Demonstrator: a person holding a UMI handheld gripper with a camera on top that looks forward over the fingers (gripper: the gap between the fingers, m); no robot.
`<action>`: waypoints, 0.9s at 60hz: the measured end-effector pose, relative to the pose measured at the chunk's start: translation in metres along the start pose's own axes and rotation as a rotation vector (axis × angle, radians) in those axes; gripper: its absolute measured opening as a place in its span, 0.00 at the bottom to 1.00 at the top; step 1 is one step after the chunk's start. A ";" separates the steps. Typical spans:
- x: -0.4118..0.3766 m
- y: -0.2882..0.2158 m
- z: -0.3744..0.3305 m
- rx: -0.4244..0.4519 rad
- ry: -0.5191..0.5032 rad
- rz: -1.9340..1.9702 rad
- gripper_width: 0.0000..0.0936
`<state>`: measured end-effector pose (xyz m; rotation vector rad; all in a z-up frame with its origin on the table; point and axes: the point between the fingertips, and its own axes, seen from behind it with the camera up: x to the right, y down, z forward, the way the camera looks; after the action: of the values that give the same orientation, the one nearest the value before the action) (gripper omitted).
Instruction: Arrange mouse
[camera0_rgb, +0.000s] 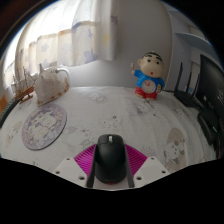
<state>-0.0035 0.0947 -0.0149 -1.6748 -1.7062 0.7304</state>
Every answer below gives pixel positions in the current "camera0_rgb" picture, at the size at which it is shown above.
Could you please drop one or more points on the cartoon boy figurine with clock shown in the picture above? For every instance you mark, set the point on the cartoon boy figurine with clock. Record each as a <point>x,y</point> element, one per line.
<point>150,80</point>

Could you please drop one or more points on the white wall shelf unit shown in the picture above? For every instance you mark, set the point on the white wall shelf unit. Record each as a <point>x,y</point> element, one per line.
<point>196,40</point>

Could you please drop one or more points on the round purple printed mouse pad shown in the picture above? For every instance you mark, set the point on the round purple printed mouse pad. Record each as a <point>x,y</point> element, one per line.
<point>43,126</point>

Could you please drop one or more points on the black monitor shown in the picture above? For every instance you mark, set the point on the black monitor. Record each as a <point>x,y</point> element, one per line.
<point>213,83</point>

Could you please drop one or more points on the white curtain with star print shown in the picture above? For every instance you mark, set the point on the white curtain with star print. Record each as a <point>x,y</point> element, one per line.
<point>66,30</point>

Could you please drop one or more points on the white printed tablecloth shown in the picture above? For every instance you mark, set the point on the white printed tablecloth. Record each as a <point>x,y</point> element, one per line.
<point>110,110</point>

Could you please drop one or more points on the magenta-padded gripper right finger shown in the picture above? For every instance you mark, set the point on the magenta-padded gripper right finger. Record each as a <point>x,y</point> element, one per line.
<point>136,160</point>

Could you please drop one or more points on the black box under monitor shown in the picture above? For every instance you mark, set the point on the black box under monitor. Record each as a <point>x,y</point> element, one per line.
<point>207,128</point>

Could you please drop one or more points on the black router with antennas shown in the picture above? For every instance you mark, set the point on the black router with antennas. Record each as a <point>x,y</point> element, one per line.
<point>186,98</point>

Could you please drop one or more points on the large white conch shell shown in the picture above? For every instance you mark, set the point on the large white conch shell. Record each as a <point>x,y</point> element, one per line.
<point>50,86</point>

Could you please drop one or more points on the black computer mouse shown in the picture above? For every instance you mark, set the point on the black computer mouse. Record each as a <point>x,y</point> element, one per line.
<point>110,160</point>

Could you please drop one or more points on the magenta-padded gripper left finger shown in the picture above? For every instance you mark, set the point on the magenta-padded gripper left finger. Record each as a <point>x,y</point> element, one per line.
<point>85,160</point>

